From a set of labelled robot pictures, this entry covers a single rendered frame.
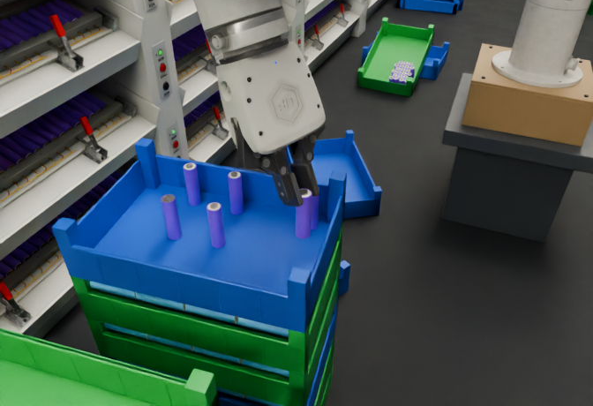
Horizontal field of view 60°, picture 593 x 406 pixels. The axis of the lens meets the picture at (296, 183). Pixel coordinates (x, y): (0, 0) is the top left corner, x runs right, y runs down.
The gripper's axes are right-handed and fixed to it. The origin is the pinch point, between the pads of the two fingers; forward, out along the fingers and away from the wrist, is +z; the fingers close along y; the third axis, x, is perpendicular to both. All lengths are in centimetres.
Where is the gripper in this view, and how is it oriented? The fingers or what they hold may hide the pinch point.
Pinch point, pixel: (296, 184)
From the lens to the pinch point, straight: 58.2
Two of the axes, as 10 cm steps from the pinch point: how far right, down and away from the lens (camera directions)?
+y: 7.2, -4.2, 5.5
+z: 2.9, 9.1, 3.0
